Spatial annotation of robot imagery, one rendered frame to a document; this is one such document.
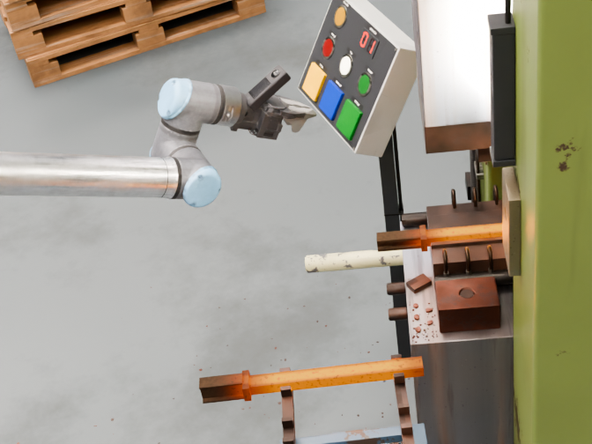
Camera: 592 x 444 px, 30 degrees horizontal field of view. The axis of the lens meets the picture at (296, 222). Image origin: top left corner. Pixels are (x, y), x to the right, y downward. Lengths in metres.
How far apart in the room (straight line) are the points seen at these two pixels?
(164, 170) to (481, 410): 0.83
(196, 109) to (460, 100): 0.68
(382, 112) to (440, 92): 0.66
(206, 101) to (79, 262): 1.70
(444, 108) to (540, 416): 0.56
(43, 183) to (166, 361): 1.45
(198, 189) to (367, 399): 1.20
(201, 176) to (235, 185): 1.86
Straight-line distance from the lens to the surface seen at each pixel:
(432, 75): 1.92
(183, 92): 2.40
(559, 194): 1.64
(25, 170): 2.20
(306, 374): 2.07
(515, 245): 1.90
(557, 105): 1.55
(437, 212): 2.40
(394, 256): 2.81
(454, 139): 2.07
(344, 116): 2.66
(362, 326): 3.54
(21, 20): 4.94
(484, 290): 2.22
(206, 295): 3.74
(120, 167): 2.27
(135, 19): 5.05
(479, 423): 2.40
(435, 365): 2.26
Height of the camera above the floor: 2.52
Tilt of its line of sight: 39 degrees down
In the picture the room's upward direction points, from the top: 10 degrees counter-clockwise
